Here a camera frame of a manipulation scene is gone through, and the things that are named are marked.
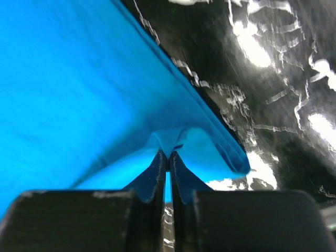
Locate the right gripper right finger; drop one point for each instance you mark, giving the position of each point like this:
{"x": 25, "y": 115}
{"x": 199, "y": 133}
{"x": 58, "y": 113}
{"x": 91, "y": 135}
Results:
{"x": 209, "y": 220}

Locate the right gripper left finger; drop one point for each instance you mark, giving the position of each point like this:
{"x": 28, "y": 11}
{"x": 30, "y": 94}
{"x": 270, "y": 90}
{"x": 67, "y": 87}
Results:
{"x": 90, "y": 220}

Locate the blue t-shirt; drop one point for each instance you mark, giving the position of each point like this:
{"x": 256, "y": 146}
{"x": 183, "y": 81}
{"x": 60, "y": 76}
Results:
{"x": 88, "y": 98}

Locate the black marble pattern mat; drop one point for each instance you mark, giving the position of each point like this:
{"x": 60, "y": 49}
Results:
{"x": 269, "y": 70}

